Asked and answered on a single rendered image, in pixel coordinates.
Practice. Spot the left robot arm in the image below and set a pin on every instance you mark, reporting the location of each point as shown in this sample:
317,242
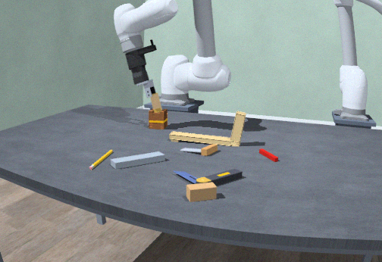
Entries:
355,84

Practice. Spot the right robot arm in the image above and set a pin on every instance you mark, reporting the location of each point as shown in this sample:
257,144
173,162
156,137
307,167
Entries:
207,73

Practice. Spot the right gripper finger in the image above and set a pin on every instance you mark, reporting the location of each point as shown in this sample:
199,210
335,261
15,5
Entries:
147,88
151,84

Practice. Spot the red flat bar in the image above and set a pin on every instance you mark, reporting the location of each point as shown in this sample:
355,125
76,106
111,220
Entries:
268,155

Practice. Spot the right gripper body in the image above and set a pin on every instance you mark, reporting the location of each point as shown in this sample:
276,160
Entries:
135,57

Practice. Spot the yellow pencil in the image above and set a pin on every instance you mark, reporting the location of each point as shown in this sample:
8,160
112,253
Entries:
101,159

